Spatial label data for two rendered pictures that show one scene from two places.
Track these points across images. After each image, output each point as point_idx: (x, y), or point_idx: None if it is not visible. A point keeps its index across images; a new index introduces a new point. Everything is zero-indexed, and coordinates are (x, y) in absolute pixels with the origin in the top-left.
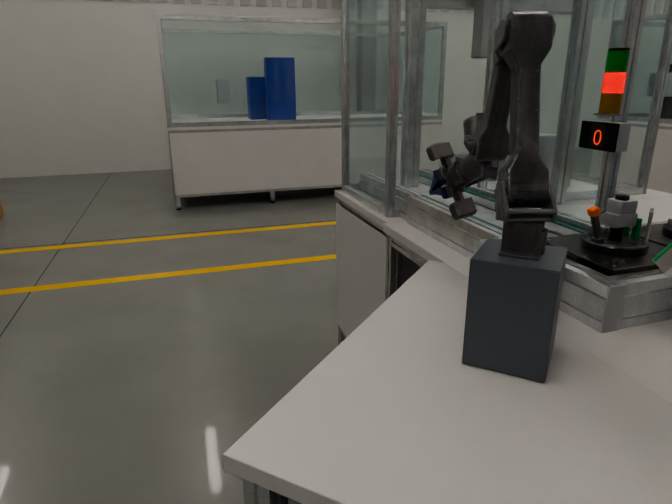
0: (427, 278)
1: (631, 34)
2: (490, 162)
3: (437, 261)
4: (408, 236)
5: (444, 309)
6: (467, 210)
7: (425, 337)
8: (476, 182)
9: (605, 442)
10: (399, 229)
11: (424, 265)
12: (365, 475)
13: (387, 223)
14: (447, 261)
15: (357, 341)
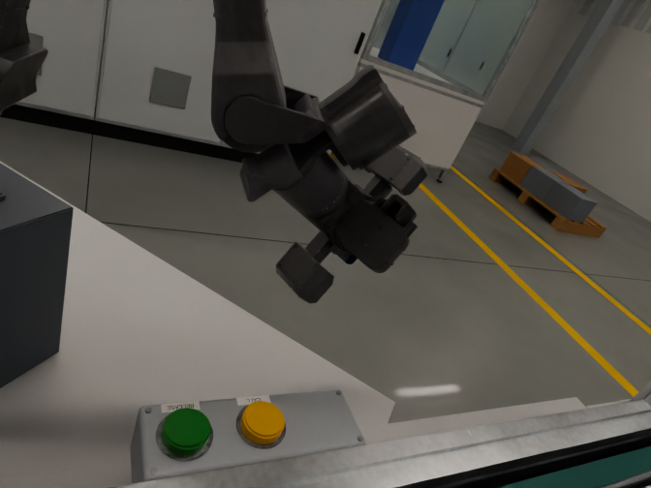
0: (300, 367)
1: None
2: (263, 159)
3: (389, 412)
4: (518, 412)
5: (165, 342)
6: (287, 269)
7: (77, 289)
8: (341, 247)
9: None
10: (554, 411)
11: (363, 384)
12: None
13: (580, 403)
14: (391, 429)
15: (101, 235)
